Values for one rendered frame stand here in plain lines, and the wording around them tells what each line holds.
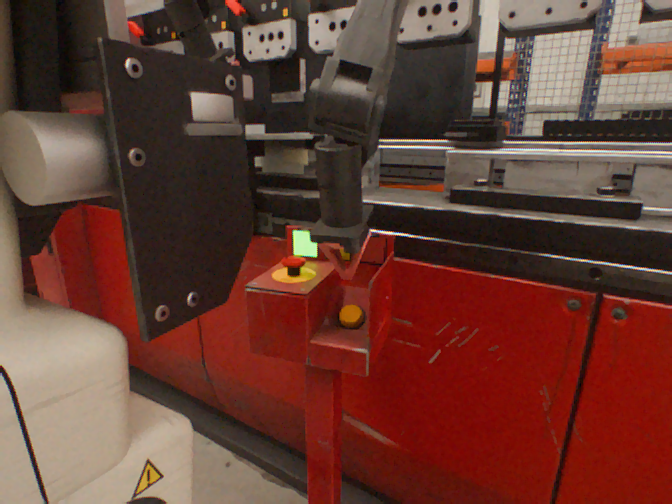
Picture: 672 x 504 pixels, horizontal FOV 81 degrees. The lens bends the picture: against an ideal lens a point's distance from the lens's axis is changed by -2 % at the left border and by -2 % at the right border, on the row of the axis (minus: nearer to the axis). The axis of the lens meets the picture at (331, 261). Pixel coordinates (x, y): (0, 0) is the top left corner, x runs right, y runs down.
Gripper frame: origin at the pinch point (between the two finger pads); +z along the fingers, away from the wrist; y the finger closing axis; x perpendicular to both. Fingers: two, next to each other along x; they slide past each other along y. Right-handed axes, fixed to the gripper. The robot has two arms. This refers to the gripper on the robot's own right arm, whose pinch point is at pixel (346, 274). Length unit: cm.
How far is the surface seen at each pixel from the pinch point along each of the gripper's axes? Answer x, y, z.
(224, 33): 46, 54, -33
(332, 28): 15, 47, -32
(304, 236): 11.2, 11.0, 0.3
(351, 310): 0.0, 0.9, 7.5
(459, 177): -14.2, 33.2, -3.7
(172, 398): 82, 27, 84
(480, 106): -21, 459, 64
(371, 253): -1.2, 10.3, 2.2
